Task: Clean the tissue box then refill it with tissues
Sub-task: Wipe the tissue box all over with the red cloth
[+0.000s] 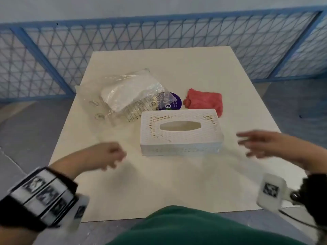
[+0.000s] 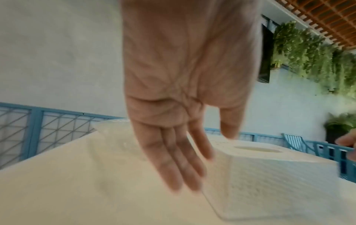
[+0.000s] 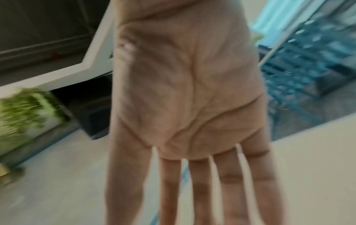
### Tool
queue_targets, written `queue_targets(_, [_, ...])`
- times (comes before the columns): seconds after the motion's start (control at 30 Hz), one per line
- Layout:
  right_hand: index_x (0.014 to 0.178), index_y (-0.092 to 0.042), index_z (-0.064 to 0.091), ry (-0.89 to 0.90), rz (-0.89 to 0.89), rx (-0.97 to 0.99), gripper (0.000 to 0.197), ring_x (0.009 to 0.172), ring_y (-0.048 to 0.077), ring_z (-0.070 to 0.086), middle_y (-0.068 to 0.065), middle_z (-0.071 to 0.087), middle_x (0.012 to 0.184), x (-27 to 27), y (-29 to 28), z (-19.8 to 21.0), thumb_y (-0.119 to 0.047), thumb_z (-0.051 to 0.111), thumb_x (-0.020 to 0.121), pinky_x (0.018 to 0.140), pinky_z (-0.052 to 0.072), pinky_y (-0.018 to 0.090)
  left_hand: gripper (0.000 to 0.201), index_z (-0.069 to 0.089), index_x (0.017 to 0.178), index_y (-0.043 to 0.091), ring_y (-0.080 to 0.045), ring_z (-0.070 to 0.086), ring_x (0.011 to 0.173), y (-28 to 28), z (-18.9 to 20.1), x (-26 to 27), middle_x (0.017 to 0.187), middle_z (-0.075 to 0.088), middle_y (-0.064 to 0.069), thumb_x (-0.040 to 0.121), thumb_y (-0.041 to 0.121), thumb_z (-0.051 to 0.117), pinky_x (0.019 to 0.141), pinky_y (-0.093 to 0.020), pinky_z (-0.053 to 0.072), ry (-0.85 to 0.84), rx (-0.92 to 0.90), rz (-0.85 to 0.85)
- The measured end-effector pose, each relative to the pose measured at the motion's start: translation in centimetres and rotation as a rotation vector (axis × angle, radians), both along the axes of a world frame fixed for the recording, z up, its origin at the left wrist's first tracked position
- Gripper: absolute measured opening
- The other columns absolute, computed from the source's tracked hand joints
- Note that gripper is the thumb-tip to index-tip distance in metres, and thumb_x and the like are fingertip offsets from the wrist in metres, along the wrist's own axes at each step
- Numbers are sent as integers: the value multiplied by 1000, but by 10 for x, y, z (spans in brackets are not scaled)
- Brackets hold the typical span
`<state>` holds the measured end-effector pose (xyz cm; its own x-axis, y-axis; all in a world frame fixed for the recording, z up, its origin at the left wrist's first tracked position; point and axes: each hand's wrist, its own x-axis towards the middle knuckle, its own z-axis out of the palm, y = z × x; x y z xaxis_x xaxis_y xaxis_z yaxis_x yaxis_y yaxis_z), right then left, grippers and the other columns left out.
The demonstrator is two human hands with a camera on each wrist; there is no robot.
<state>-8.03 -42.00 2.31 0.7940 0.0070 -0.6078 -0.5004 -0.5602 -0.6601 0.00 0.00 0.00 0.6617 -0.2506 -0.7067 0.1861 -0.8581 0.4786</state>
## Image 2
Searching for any clear plastic tissue packet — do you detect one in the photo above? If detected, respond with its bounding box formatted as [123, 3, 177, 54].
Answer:
[91, 118, 147, 162]

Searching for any white tissue box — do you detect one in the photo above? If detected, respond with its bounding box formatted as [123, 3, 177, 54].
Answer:
[191, 134, 342, 221]

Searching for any person's left hand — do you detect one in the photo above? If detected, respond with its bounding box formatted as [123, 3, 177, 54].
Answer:
[119, 0, 263, 192]

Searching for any potted green plant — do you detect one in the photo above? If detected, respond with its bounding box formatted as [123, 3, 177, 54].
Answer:
[323, 112, 356, 146]

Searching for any blue chair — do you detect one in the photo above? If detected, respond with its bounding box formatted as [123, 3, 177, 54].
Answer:
[281, 132, 316, 153]

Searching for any black wall screen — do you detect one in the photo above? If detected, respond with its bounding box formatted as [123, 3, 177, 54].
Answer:
[257, 14, 275, 84]

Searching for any green plant wall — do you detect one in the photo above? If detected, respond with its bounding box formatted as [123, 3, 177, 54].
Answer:
[271, 20, 356, 99]

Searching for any person's right hand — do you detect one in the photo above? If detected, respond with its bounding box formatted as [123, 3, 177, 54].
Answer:
[336, 129, 356, 148]

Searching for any blue mesh fence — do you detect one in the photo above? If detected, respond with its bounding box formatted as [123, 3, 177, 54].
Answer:
[0, 102, 356, 183]

